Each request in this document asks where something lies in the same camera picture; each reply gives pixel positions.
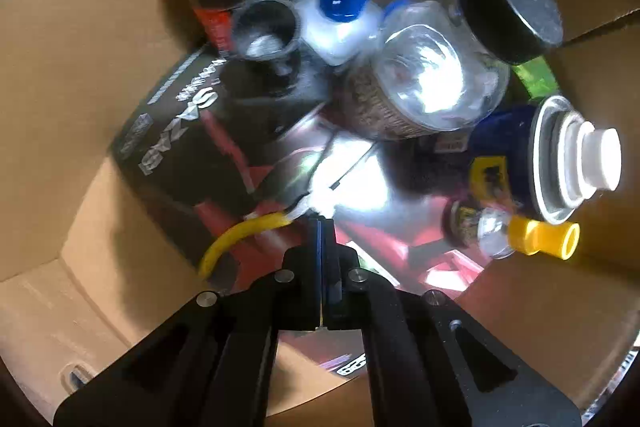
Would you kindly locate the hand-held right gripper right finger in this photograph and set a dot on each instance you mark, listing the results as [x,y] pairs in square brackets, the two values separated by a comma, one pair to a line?
[340,277]

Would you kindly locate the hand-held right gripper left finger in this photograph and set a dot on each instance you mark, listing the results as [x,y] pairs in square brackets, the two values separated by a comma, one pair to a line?
[300,277]

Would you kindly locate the clear bottle yellow cap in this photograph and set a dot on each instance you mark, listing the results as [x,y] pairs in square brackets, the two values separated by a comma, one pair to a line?
[540,237]

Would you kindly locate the black tube stand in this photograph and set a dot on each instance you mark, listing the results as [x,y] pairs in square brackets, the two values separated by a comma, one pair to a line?
[280,67]

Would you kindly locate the green plastic item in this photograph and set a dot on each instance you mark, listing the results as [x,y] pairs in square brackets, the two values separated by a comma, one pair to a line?
[537,79]

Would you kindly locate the printed cardboard box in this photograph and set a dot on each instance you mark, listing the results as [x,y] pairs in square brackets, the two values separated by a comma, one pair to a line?
[75,57]

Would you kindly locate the black red model kit box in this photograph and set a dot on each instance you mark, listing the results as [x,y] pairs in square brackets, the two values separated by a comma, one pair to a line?
[190,147]

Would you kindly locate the blue spray can white nozzle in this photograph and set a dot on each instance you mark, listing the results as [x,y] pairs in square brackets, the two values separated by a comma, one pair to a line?
[505,147]

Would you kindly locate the clear jar black lid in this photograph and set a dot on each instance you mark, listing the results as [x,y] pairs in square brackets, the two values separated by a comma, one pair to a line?
[510,7]

